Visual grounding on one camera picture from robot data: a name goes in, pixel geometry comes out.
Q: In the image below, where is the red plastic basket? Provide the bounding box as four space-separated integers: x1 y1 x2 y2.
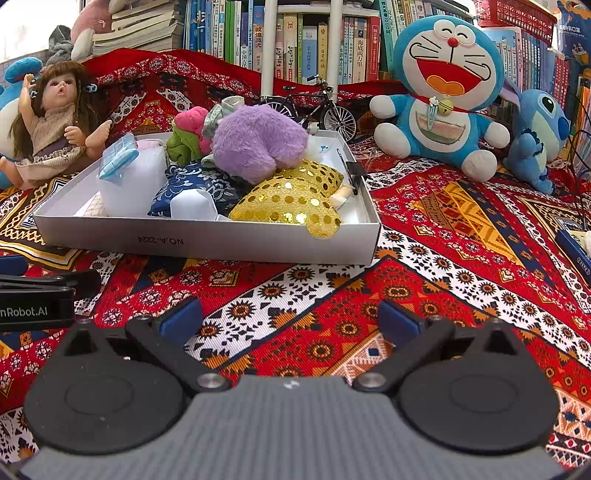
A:
473 0 557 36

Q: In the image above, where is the blue alien plush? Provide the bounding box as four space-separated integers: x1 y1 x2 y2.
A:
501 76 572 195

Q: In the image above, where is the long-haired baby doll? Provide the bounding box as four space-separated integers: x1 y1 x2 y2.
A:
0 61 114 190

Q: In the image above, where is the blue floral fabric pouch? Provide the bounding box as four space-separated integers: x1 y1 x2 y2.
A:
148 161 251 217

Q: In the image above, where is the purple fluffy plush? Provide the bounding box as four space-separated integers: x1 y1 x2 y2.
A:
210 104 309 185

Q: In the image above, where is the white paper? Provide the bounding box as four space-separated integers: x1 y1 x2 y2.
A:
170 188 219 221

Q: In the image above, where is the blue robot cat plush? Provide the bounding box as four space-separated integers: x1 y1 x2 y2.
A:
369 15 511 182

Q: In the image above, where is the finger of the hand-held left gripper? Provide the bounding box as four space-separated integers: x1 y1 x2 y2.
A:
0 269 103 298
0 255 29 277

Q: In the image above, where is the white cardboard box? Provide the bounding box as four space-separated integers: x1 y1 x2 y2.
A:
33 129 382 266

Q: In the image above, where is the black miniature bicycle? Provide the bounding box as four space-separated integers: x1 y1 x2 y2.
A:
259 74 358 142

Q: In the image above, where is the pink white plush toy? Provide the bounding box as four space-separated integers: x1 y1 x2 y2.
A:
71 0 117 62

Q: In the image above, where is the white pipe frame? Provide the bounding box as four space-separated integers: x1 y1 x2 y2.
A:
261 0 345 99

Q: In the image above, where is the blue white round plush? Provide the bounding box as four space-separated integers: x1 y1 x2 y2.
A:
0 56 44 190

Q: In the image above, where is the row of upright books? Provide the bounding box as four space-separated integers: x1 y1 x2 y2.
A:
185 0 583 93

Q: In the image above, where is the gold sequin pillow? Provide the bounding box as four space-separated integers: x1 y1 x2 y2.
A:
228 159 345 240

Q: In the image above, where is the stack of flat books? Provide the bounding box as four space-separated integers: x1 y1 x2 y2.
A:
92 0 185 57

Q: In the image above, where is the blue printed package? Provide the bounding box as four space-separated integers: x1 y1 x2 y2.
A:
556 0 591 80

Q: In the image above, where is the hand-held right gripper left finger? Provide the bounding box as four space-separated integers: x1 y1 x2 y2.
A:
60 298 232 398

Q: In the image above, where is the pink plush ball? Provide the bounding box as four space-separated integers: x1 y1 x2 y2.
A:
173 106 212 156

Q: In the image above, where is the grey crumpled cloth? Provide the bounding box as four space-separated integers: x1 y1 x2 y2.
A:
46 25 75 66

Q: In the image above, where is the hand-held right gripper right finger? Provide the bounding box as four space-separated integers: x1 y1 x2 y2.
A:
353 300 533 394

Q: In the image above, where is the light blue packet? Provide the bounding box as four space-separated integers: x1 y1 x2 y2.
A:
97 134 139 181

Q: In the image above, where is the red patterned blanket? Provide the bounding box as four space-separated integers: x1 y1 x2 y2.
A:
0 48 591 469

